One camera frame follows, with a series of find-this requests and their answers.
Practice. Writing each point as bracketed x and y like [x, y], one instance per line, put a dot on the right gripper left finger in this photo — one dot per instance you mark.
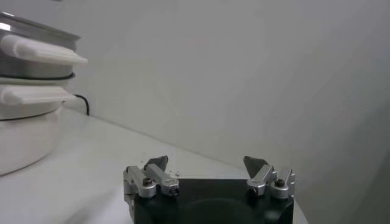
[146, 184]

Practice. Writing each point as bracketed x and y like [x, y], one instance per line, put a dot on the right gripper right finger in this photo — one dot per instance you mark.
[263, 179]

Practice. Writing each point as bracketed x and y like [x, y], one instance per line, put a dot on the cream electric cooking pot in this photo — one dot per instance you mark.
[24, 143]

